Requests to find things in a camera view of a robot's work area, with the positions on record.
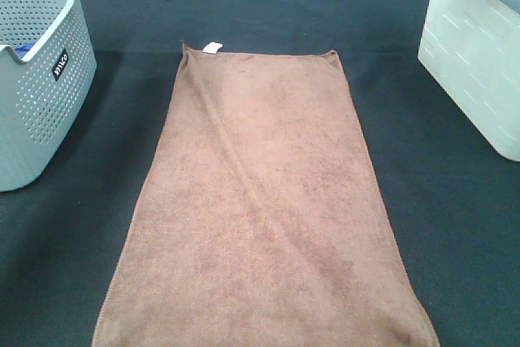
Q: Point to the brown towel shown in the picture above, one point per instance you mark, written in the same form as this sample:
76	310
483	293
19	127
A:
260	221

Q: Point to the white storage box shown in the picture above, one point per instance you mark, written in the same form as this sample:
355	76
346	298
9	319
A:
471	48

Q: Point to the grey perforated laundry basket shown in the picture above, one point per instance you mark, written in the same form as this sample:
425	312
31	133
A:
42	93

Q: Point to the blue cloth in basket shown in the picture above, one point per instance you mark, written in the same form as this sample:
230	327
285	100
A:
24	49

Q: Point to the black table cloth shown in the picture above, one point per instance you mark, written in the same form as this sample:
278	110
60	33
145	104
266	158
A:
452	200

